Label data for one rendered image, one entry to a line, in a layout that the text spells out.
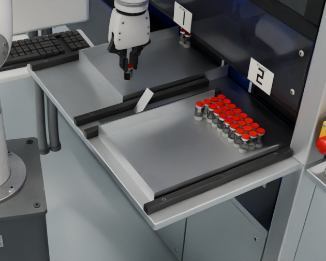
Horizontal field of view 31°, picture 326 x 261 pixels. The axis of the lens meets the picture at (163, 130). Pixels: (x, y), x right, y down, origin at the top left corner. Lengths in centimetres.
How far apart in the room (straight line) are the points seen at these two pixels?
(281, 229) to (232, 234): 25
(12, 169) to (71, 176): 127
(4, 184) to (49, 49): 66
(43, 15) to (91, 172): 89
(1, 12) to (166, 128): 55
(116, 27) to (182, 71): 29
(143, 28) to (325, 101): 49
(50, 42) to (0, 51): 83
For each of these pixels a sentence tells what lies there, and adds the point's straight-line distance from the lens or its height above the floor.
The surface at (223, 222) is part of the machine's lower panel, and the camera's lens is 179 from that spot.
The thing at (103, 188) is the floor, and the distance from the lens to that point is 255.
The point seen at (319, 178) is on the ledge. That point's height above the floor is 88.
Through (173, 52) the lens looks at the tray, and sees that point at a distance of 175.
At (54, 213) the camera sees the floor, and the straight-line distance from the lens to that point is 246.
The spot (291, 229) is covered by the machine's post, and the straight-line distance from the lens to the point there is 155.
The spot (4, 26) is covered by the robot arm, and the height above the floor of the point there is 126.
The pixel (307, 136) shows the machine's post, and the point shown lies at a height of 96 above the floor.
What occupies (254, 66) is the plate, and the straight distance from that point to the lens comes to 143.
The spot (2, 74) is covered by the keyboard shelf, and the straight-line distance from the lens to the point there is 180.
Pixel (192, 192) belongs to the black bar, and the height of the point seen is 89.
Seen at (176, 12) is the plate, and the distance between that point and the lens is 167.
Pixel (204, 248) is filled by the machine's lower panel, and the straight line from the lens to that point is 196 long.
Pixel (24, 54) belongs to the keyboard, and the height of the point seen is 83.
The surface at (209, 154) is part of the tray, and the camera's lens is 138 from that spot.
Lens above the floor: 176
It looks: 38 degrees down
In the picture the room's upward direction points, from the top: 4 degrees clockwise
